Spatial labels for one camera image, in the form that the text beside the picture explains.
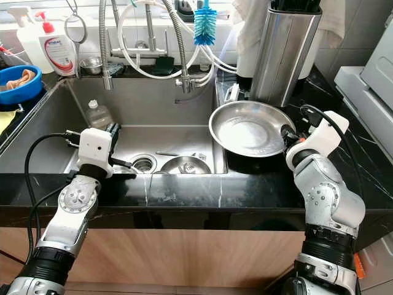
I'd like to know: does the large steel plate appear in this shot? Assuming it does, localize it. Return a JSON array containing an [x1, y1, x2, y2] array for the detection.
[[209, 100, 297, 158]]

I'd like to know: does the clear plastic bottle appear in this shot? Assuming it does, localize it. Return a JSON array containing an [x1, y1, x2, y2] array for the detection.
[[85, 100, 112, 131]]

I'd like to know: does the sink drain strainer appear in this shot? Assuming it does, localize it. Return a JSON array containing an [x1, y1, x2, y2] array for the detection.
[[130, 154, 158, 174]]

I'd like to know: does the stainless steel sink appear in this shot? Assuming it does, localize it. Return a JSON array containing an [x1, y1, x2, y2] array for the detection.
[[0, 77, 231, 176]]

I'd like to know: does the metal spoon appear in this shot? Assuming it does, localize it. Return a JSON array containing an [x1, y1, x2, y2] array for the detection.
[[155, 151, 197, 159]]

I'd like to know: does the upturned steel bowl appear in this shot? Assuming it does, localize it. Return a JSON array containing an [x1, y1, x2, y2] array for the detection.
[[160, 155, 212, 175]]

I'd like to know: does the small steel cup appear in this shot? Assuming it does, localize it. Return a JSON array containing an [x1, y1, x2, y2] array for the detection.
[[81, 57, 104, 76]]

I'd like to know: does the yellow cloth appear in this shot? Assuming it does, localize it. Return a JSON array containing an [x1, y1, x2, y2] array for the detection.
[[0, 109, 16, 133]]

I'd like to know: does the tall steel knife block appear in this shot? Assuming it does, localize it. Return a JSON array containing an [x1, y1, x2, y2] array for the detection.
[[249, 0, 323, 108]]

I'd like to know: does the dark green sponge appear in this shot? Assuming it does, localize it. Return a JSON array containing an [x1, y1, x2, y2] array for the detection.
[[154, 57, 174, 76]]

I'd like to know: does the blue plastic bowl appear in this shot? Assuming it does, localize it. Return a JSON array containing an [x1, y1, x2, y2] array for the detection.
[[0, 65, 42, 106]]

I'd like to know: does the white soap bottle red pump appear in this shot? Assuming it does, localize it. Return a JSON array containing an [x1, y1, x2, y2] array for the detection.
[[35, 11, 77, 77]]

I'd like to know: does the wooden base cabinet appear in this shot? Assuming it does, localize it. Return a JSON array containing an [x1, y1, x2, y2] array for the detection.
[[0, 229, 308, 289]]

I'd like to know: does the beige rag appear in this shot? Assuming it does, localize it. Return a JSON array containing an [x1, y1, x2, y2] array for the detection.
[[7, 69, 37, 91]]

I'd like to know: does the thin chrome tap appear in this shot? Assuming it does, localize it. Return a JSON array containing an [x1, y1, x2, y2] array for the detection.
[[122, 3, 168, 59]]

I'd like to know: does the white spray bottle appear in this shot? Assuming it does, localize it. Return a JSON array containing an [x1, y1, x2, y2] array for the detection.
[[12, 6, 50, 74]]

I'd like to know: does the blue bottle brush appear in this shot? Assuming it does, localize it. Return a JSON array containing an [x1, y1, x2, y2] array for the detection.
[[193, 0, 219, 47]]

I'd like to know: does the orange plastic item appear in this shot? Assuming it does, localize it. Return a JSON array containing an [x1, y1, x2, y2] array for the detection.
[[353, 252, 367, 280]]

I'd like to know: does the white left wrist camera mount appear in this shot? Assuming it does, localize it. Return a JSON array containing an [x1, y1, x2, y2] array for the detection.
[[77, 128, 115, 180]]

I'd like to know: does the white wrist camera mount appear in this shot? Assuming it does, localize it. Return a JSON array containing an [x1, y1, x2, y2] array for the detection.
[[294, 111, 349, 157], [77, 128, 115, 180]]

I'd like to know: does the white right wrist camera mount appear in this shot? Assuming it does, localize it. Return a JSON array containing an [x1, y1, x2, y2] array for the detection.
[[294, 111, 349, 157]]

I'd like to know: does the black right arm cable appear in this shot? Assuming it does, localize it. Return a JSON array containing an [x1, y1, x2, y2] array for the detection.
[[301, 104, 366, 203]]

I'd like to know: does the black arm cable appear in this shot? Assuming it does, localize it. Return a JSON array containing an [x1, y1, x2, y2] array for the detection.
[[301, 104, 366, 203], [25, 133, 80, 265]]

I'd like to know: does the chrome spring hose faucet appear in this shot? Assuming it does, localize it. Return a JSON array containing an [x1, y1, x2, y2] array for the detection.
[[98, 0, 191, 94]]

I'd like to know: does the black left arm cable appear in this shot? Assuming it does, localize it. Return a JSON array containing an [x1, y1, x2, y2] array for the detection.
[[25, 133, 80, 265]]

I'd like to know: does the looped white hose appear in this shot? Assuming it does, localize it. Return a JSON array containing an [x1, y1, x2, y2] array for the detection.
[[117, 2, 212, 81]]

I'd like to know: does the red handled utensil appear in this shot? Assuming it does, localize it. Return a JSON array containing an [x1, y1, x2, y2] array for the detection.
[[0, 44, 16, 59]]

